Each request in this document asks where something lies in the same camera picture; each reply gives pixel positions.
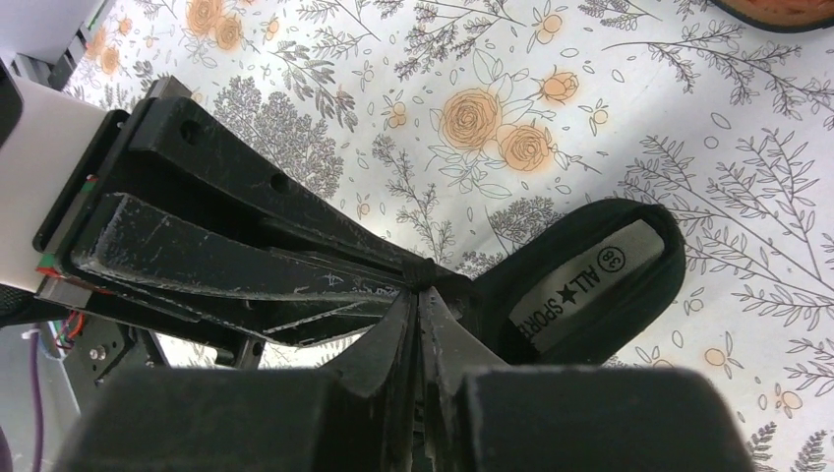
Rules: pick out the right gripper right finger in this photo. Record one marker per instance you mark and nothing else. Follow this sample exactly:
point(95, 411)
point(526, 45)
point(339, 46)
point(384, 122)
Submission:
point(483, 414)

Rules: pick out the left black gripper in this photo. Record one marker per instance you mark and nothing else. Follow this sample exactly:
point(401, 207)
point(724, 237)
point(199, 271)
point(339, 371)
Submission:
point(171, 223)

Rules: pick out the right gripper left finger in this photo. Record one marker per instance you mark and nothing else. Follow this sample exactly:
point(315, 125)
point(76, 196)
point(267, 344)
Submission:
point(354, 413)

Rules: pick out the black sneaker with laces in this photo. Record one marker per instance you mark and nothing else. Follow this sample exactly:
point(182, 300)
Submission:
point(580, 291)

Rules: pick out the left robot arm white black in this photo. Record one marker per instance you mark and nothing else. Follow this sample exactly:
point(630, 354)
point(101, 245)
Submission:
point(44, 134)

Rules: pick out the floral patterned table mat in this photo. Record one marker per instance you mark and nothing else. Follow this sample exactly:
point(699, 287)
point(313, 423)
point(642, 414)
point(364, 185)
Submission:
point(460, 129)

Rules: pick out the overturned shoe orange sole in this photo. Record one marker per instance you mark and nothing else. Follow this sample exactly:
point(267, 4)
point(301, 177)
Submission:
point(782, 16)

